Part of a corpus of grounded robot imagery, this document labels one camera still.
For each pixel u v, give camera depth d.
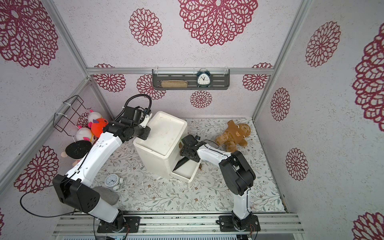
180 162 0.91
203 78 0.90
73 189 0.40
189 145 0.74
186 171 0.94
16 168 0.54
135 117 0.61
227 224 0.73
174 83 0.88
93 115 0.95
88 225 0.75
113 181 0.84
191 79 0.92
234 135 1.00
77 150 0.76
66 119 0.76
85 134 0.85
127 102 0.60
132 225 0.73
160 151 0.73
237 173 0.49
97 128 0.89
